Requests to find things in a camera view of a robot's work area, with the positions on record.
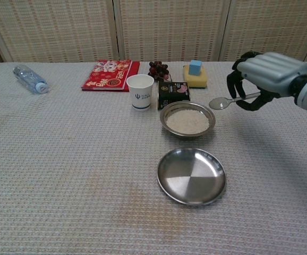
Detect black and grey right robot hand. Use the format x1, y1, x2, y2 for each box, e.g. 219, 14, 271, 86
226, 51, 307, 112

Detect metal spoon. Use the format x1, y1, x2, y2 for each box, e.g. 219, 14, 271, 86
208, 92, 262, 111

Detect steel bowl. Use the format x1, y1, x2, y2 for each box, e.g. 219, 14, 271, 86
159, 101, 216, 141

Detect white paper cup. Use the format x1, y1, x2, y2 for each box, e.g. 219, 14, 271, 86
126, 74, 155, 112

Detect light blue cube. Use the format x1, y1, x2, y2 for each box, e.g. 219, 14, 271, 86
189, 59, 203, 76

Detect yellow sponge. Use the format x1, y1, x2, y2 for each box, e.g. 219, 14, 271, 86
183, 65, 208, 89

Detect black food packet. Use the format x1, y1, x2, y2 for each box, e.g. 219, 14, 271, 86
157, 81, 191, 111

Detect dark red grape bunch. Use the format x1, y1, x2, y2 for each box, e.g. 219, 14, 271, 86
148, 61, 170, 81

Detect empty steel plate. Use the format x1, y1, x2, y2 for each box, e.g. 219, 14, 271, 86
157, 148, 227, 207

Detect red spiral desk calendar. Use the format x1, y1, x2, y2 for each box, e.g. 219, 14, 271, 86
81, 59, 141, 92

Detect white woven tablecloth with fringe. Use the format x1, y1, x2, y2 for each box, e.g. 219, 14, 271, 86
0, 61, 307, 255

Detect clear plastic water bottle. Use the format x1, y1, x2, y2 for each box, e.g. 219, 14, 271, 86
13, 64, 49, 95

